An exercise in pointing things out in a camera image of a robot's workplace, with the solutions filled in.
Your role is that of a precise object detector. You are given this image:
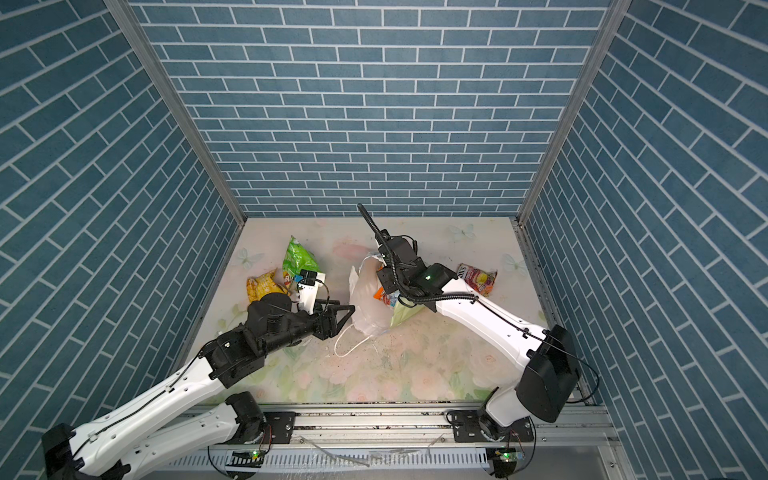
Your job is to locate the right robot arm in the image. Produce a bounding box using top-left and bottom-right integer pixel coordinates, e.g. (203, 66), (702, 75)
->
(375, 231), (581, 440)

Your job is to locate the green snack bag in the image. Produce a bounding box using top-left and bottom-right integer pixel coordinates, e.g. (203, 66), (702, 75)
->
(282, 236), (320, 287)

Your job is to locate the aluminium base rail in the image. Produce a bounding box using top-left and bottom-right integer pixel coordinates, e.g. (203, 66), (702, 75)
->
(122, 401), (619, 451)

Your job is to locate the Fox's fruits candy bag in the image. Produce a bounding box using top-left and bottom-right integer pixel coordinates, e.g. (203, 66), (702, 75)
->
(457, 263), (498, 297)

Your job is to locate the orange Fox's candy bag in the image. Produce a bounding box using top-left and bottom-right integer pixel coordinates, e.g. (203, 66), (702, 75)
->
(373, 287), (399, 308)

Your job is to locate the white vented cable tray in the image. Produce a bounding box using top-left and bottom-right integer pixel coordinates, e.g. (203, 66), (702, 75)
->
(160, 447), (490, 473)

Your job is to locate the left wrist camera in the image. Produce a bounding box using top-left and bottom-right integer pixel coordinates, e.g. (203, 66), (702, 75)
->
(295, 269), (325, 315)

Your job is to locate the green floral paper bag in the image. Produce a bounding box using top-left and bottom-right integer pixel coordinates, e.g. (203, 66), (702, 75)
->
(333, 254), (425, 358)

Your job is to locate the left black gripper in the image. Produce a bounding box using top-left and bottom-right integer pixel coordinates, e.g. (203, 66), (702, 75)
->
(259, 298), (355, 356)

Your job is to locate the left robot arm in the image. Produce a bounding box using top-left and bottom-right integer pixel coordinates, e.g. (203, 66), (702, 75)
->
(41, 293), (355, 479)

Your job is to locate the yellow snack bag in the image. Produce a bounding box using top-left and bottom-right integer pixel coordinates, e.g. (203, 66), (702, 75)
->
(246, 269), (288, 302)

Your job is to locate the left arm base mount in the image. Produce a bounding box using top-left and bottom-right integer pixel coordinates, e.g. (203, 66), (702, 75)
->
(230, 411), (297, 445)

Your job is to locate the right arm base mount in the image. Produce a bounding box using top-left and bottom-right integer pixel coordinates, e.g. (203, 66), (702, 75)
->
(445, 409), (534, 443)

